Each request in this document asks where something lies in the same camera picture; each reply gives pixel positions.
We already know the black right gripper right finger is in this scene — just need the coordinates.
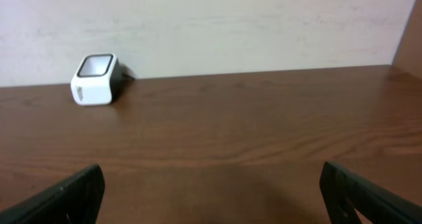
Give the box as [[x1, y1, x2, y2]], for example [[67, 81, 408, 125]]
[[319, 161, 421, 224]]

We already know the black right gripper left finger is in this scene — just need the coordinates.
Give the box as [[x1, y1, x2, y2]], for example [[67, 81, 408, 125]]
[[1, 165, 105, 224]]

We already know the white barcode scanner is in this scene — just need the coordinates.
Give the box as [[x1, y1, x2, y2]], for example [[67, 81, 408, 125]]
[[71, 53, 123, 106]]

